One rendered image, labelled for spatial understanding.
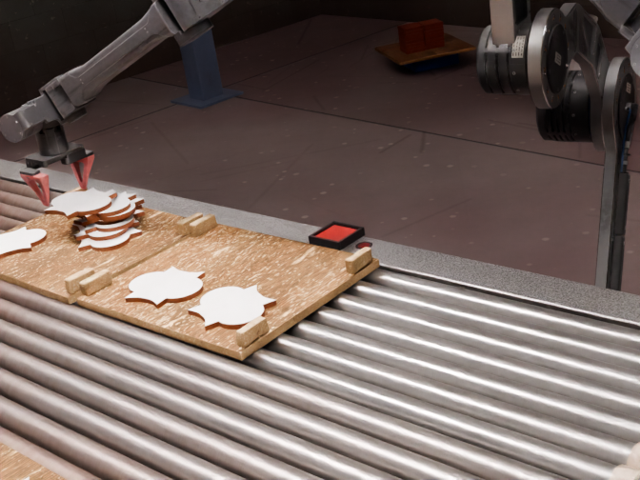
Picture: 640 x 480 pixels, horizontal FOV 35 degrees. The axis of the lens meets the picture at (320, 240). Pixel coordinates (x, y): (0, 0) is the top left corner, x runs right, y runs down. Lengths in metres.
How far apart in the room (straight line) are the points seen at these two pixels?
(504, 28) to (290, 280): 0.69
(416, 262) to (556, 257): 2.10
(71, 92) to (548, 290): 0.94
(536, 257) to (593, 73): 1.53
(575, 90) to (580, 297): 1.01
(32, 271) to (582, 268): 2.28
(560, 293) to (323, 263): 0.42
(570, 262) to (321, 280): 2.18
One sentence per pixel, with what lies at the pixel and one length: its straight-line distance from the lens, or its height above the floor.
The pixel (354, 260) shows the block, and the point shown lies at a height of 0.96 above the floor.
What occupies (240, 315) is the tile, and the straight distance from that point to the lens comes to 1.62.
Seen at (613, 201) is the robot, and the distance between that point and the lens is 2.54.
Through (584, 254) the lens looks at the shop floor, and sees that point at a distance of 3.86.
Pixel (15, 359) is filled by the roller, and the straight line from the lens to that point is 1.73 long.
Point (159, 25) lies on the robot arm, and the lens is 1.77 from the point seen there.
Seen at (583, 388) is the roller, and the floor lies 0.92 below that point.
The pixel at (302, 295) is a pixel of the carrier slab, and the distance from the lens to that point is 1.67.
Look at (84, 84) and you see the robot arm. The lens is 1.94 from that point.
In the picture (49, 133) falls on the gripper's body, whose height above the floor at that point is 1.15.
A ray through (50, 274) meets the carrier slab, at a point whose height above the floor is 0.94.
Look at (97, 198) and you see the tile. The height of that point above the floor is 1.01.
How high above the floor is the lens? 1.68
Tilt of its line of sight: 24 degrees down
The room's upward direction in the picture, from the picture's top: 9 degrees counter-clockwise
